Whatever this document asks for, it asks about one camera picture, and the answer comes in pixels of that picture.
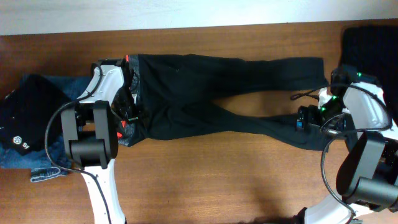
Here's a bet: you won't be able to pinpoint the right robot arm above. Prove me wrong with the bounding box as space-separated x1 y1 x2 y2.
292 65 397 223

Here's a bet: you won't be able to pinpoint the folded black shirt with logo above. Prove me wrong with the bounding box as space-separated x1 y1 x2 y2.
1 75 73 156

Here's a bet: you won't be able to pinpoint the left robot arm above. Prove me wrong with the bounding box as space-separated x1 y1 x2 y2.
60 57 139 223

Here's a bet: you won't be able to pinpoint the black leggings red grey waistband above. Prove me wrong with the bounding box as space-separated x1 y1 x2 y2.
119 54 329 151

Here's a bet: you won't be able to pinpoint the folded blue jeans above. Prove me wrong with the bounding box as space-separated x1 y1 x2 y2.
0 73 93 183

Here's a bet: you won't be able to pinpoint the black garment pile right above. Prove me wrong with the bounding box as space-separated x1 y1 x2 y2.
340 26 397 121

